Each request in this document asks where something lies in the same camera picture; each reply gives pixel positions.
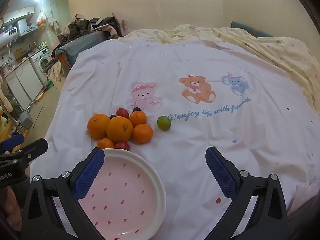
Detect white printed blanket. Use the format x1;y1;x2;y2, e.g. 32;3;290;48
30;36;315;240

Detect red cherry tomato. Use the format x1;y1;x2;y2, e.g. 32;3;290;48
116;108;130;120
114;141;131;152

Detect pile of clothes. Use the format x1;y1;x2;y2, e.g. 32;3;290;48
57;12;130;45

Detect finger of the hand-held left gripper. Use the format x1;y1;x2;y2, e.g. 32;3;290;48
0;138;48;167
0;134;25;152

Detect white upper cabinets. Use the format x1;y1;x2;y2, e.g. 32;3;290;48
2;5;35;24

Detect small orange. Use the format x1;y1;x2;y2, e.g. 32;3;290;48
96;138;115;149

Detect tall white cabinet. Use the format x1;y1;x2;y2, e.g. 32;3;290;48
41;0;59;28

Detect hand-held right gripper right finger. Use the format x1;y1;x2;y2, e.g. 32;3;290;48
204;146;289;240

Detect hanging plastic bag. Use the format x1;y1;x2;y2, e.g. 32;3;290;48
37;11;48;27

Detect floral cloth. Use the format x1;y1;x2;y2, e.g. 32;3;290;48
46;60;63;83

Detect range hood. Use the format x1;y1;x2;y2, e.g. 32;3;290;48
16;17;38;37

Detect person's left hand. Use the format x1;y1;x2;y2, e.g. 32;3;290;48
0;186;22;231

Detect white base cabinets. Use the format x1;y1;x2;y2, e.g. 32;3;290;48
5;60;44;109

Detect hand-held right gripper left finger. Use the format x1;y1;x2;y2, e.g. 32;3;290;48
22;147;105;240

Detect wooden rack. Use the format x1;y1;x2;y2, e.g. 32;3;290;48
0;100;25;153

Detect green lime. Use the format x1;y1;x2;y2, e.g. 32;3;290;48
157;116;172;131

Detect teal mattress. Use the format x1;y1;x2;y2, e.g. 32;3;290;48
54;32;110;68

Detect pale yellow quilt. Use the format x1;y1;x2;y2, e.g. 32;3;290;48
117;24;320;120

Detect large orange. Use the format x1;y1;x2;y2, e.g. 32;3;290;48
106;116;134;143

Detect grey dustpan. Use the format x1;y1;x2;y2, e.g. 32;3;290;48
17;110;33;130

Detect medium orange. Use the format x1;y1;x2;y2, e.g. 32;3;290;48
87;114;111;139
132;124;154;144
129;110;147;128

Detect pink strawberry-print plate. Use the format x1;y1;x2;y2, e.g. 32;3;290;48
54;148;167;240

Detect white washing machine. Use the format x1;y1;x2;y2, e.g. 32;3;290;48
30;47;52;85

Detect white water heater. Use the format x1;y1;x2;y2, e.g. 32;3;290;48
0;25;18;40

